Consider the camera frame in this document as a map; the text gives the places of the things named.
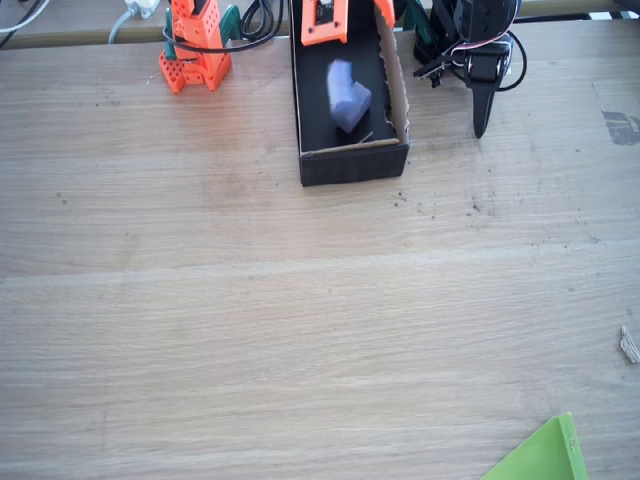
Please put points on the white power strip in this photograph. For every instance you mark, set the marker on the white power strip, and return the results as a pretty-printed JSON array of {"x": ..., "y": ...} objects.
[{"x": 142, "y": 6}]

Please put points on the green table clamp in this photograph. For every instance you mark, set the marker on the green table clamp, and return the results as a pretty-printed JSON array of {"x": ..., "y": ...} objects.
[
  {"x": 417, "y": 20},
  {"x": 230, "y": 22}
]

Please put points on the black cardboard box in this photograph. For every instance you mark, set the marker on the black cardboard box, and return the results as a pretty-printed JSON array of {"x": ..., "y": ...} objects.
[{"x": 350, "y": 167}]

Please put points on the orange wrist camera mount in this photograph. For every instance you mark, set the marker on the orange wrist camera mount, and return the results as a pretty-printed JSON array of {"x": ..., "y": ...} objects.
[{"x": 325, "y": 22}]

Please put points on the black idle gripper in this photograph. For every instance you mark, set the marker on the black idle gripper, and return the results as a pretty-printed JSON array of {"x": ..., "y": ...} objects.
[{"x": 483, "y": 102}]

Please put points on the purple foam block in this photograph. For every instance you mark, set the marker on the purple foam block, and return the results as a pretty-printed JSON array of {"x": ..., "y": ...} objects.
[{"x": 347, "y": 97}]

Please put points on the grey tape patch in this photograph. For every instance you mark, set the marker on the grey tape patch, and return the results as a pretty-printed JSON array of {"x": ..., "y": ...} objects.
[{"x": 622, "y": 127}]

